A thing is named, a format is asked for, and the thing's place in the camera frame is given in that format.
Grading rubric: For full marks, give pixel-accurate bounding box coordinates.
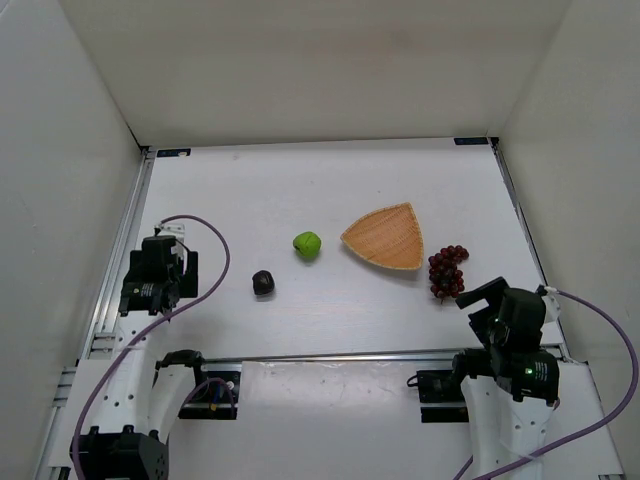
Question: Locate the red fake grape bunch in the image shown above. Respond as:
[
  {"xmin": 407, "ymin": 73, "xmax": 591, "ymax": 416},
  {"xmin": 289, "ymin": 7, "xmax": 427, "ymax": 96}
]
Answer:
[{"xmin": 428, "ymin": 245, "xmax": 469, "ymax": 302}]

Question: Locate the dark purple fake fruit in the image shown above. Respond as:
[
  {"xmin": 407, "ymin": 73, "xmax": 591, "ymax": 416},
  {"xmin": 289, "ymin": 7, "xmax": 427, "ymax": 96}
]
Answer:
[{"xmin": 252, "ymin": 270, "xmax": 275, "ymax": 297}]

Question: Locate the green fake apple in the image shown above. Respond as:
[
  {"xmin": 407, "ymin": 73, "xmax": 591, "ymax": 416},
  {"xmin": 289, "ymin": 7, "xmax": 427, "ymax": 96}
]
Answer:
[{"xmin": 292, "ymin": 231, "xmax": 322, "ymax": 260}]

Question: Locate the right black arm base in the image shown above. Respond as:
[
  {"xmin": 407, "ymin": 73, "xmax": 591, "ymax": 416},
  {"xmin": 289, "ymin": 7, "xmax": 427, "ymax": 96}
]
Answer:
[{"xmin": 406, "ymin": 370, "xmax": 469, "ymax": 424}]

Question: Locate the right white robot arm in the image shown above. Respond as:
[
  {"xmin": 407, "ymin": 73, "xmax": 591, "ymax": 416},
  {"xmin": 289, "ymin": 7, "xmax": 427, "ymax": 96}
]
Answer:
[{"xmin": 453, "ymin": 277, "xmax": 560, "ymax": 479}]

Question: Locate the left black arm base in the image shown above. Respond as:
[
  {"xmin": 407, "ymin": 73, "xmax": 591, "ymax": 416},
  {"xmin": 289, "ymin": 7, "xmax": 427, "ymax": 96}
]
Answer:
[{"xmin": 178, "ymin": 362, "xmax": 242, "ymax": 421}]

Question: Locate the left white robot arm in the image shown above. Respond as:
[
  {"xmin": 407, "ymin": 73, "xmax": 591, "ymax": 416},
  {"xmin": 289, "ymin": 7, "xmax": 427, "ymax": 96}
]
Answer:
[{"xmin": 70, "ymin": 235, "xmax": 198, "ymax": 479}]

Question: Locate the woven bamboo fruit basket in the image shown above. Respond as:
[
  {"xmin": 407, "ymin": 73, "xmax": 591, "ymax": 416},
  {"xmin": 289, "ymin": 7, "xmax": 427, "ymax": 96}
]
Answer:
[{"xmin": 340, "ymin": 202, "xmax": 424, "ymax": 271}]

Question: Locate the left blue corner label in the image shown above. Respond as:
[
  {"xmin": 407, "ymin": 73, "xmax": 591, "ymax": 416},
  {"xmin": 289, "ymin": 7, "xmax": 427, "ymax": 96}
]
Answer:
[{"xmin": 156, "ymin": 148, "xmax": 191, "ymax": 158}]

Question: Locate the blue corner label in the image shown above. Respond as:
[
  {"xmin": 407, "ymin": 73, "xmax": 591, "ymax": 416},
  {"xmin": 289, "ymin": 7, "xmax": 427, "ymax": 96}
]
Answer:
[
  {"xmin": 156, "ymin": 148, "xmax": 191, "ymax": 158},
  {"xmin": 454, "ymin": 137, "xmax": 489, "ymax": 146}
]

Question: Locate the right blue corner label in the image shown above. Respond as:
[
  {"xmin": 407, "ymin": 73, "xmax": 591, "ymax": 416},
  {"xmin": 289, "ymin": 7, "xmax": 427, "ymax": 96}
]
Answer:
[{"xmin": 454, "ymin": 137, "xmax": 489, "ymax": 146}]

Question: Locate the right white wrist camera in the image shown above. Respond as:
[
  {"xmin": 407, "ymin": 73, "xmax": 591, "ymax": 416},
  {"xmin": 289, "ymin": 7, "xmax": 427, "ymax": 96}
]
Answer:
[{"xmin": 536, "ymin": 285, "xmax": 561, "ymax": 324}]

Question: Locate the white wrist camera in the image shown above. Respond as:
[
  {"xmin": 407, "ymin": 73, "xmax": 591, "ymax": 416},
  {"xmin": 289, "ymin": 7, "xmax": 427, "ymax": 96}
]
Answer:
[
  {"xmin": 153, "ymin": 223, "xmax": 186, "ymax": 243},
  {"xmin": 536, "ymin": 285, "xmax": 561, "ymax": 324}
]

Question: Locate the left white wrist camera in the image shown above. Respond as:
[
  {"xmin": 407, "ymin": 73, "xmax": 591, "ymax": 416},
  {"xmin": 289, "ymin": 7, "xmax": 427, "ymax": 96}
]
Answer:
[{"xmin": 153, "ymin": 223, "xmax": 186, "ymax": 243}]

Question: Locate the aluminium front rail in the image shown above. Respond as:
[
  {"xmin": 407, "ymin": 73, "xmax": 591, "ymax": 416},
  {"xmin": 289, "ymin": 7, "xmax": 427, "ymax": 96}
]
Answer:
[{"xmin": 202, "ymin": 342, "xmax": 566, "ymax": 365}]

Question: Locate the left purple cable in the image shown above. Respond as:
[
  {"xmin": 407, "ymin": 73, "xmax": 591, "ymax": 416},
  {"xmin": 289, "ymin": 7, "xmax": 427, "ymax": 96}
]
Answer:
[{"xmin": 70, "ymin": 214, "xmax": 232, "ymax": 480}]

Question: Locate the purple cable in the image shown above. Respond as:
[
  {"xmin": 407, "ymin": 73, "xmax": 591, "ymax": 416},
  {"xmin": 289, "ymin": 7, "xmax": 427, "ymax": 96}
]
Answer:
[
  {"xmin": 70, "ymin": 214, "xmax": 232, "ymax": 480},
  {"xmin": 452, "ymin": 288, "xmax": 634, "ymax": 480}
]

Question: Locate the aluminium left side rail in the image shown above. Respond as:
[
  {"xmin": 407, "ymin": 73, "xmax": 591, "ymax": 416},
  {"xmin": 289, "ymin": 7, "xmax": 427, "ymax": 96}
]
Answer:
[{"xmin": 78, "ymin": 147, "xmax": 155, "ymax": 359}]

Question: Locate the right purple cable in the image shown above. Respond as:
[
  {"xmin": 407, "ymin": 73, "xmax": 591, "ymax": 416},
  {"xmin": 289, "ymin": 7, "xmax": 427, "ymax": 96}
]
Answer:
[{"xmin": 452, "ymin": 288, "xmax": 634, "ymax": 480}]

